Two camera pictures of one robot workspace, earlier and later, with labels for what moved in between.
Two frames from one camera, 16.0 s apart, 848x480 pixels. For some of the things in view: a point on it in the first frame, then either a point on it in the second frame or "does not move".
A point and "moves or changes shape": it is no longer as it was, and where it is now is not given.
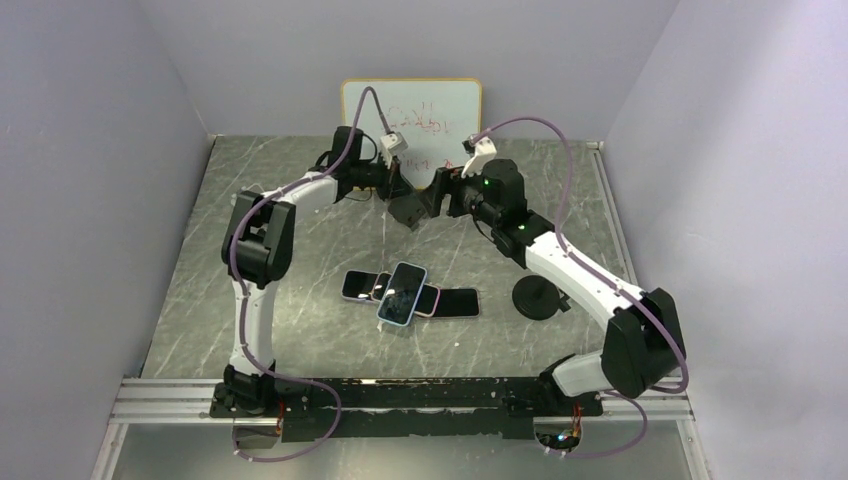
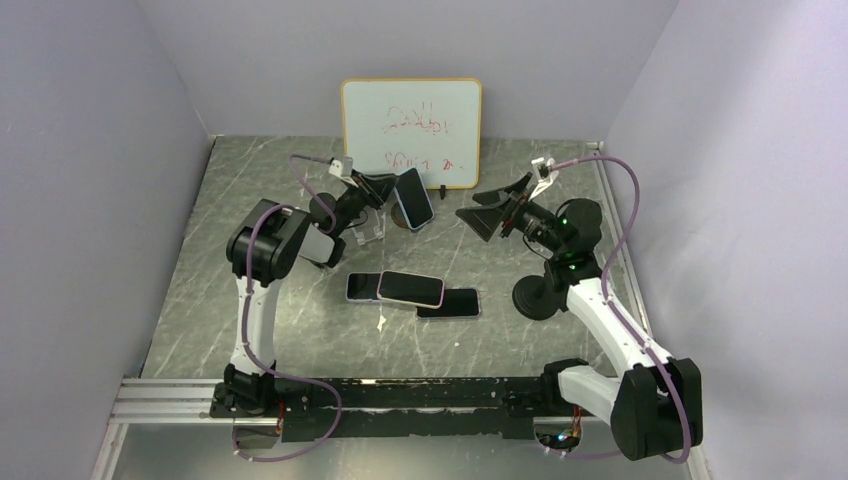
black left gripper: [395, 187] to [379, 195]
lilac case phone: [358, 285] does not move
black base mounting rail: [397, 408] does not move
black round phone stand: [536, 298] does not move
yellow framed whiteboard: [436, 115] does not move
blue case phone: [399, 299] moves or changes shape
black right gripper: [446, 180] to [485, 220]
